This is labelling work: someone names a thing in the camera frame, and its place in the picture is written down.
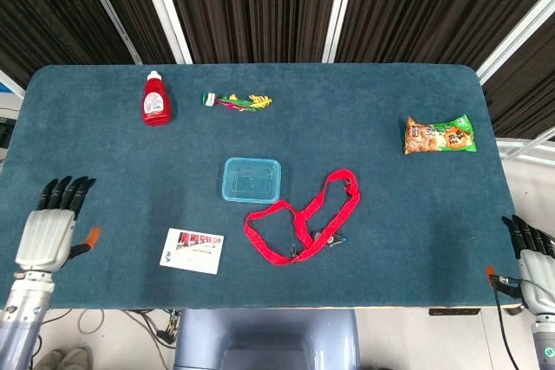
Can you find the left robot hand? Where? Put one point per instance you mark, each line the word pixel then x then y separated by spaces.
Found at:
pixel 45 235

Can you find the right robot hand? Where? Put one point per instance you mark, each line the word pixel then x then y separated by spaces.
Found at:
pixel 537 272

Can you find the blue container lid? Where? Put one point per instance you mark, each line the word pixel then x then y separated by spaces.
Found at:
pixel 251 179

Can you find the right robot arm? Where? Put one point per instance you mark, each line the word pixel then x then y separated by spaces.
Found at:
pixel 544 344

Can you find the grey shoe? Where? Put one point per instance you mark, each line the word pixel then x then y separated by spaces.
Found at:
pixel 78 359
pixel 50 359

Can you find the white card with red print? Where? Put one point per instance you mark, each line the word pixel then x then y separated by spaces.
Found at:
pixel 191 253

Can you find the green orange snack bag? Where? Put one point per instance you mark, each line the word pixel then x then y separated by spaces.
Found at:
pixel 438 136

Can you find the red ketchup squeeze bottle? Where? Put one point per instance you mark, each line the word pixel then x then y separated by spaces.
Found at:
pixel 157 105

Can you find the metal clip with blue tip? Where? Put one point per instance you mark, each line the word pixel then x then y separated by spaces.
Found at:
pixel 336 240

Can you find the colourful feather toy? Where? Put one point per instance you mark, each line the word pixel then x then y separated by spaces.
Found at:
pixel 238 102

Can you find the blue-grey robot torso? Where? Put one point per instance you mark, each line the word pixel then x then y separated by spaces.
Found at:
pixel 264 339

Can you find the teal carpet table mat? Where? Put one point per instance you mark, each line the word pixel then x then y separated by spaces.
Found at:
pixel 347 105

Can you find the white metal frame rail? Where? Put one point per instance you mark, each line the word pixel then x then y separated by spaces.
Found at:
pixel 524 151

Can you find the white frame with blue sticker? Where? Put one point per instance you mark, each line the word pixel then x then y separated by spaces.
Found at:
pixel 11 84

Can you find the thin grey frame post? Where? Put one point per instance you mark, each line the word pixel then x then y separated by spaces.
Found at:
pixel 108 10

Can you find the white frame post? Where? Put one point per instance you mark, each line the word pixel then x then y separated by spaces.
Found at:
pixel 516 36
pixel 340 10
pixel 167 10

